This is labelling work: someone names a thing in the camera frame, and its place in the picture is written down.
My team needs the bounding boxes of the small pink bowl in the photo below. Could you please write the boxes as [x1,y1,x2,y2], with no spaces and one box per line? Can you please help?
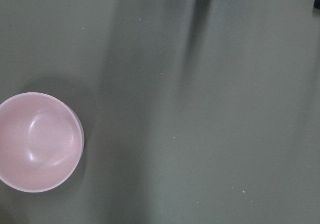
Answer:
[0,92,85,193]

